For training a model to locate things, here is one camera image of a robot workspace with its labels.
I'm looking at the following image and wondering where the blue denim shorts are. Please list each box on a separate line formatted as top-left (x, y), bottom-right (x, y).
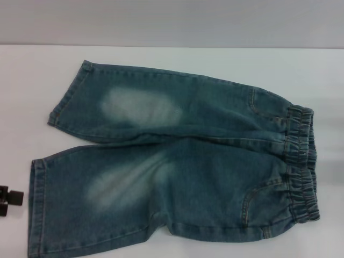
top-left (26, 59), bottom-right (322, 258)

